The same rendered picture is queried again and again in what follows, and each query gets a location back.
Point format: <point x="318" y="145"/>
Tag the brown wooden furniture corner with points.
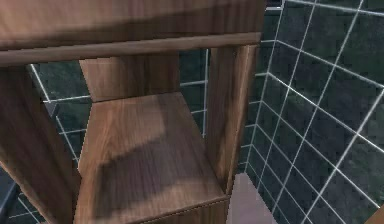
<point x="379" y="217"/>

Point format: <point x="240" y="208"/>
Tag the brown wooden shelf unit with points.
<point x="146" y="150"/>

